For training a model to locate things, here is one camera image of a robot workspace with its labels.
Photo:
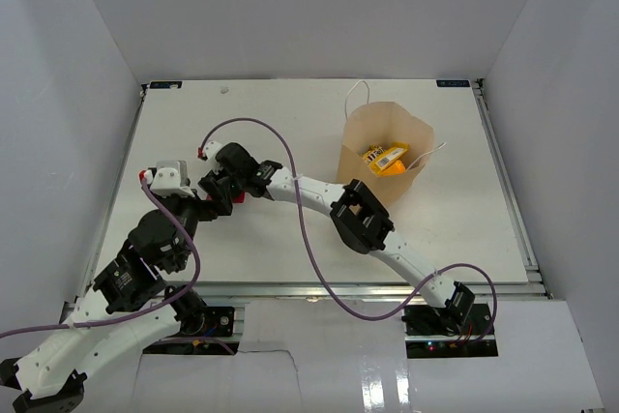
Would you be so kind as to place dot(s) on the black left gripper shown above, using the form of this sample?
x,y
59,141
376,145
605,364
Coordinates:
x,y
209,210

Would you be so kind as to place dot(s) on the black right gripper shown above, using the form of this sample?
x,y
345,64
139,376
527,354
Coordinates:
x,y
221,171

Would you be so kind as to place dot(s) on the large orange gummy bag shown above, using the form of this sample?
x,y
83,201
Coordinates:
x,y
388,167

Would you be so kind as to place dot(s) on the small yellow snack packet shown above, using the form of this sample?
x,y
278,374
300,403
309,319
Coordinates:
x,y
386,157

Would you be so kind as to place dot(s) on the pink red candy packet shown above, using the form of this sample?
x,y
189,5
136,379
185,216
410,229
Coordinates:
x,y
240,198

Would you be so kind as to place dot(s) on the yellow snack bar wrapper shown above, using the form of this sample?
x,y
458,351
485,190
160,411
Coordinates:
x,y
372,153

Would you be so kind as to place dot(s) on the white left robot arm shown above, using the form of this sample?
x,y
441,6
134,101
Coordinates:
x,y
128,307

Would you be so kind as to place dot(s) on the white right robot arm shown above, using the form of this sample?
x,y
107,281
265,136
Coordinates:
x,y
362,222

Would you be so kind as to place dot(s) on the brown paper bag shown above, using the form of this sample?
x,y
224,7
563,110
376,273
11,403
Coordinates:
x,y
384,124

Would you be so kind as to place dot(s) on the blue label sticker left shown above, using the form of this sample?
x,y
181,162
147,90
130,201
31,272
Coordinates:
x,y
165,85

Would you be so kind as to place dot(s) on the blue label sticker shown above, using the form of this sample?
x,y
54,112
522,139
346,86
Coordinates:
x,y
453,83
165,85

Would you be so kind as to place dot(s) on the blue label sticker right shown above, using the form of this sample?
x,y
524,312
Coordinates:
x,y
453,83

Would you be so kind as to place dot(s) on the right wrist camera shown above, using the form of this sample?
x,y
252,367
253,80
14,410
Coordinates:
x,y
208,150

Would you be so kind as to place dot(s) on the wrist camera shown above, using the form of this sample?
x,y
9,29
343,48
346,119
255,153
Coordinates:
x,y
168,178
208,150

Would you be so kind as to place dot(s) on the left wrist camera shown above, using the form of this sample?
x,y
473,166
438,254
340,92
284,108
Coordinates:
x,y
168,178

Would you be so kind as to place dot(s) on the aluminium table frame rail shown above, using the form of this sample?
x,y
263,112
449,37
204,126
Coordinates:
x,y
269,290

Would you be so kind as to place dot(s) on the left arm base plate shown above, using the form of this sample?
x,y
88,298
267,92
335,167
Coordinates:
x,y
214,338

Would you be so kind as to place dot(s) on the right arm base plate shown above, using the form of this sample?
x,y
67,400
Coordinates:
x,y
429,338

